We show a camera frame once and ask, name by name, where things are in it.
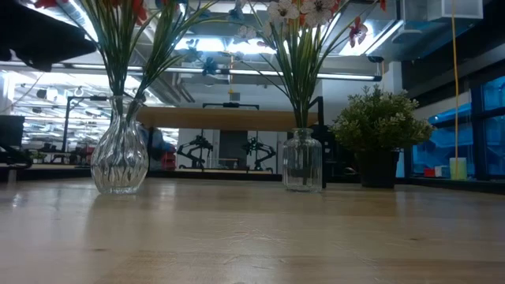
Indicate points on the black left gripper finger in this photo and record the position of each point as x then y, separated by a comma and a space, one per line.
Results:
77, 45

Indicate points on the blue artificial flower bunch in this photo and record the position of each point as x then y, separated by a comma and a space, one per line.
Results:
158, 59

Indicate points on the round ribbed glass vase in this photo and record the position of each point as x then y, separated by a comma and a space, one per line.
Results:
119, 158

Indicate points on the white artificial flower sprig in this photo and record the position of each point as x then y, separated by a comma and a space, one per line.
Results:
246, 32

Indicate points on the coral red flower bunch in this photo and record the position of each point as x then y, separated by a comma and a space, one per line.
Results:
304, 71

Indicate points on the cylindrical glass bottle vase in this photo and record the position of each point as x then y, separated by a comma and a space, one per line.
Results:
302, 165

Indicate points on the black background robot arm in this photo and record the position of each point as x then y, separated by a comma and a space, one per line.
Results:
256, 146
197, 144

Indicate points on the wooden shelf with black legs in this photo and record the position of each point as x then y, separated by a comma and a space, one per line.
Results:
221, 118

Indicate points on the black monitor screen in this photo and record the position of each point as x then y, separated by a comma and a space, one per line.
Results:
12, 132

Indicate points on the red stacked crates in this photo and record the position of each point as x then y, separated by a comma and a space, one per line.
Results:
169, 161

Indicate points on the small grey hanging box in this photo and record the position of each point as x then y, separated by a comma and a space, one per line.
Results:
234, 96

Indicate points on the long ceiling light bar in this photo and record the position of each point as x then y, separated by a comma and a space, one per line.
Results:
347, 77

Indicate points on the potted green bushy plant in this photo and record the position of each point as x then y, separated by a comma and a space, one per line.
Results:
378, 122

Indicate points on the small red box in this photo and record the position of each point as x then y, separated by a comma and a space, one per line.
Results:
429, 173

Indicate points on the white ceiling box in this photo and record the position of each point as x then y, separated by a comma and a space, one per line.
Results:
453, 8

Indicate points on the small white box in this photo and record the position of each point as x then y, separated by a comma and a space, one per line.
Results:
441, 172

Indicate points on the pale green cup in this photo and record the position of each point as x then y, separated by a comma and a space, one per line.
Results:
457, 169

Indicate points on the black background rig frame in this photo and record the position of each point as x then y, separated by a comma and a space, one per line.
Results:
84, 98
230, 105

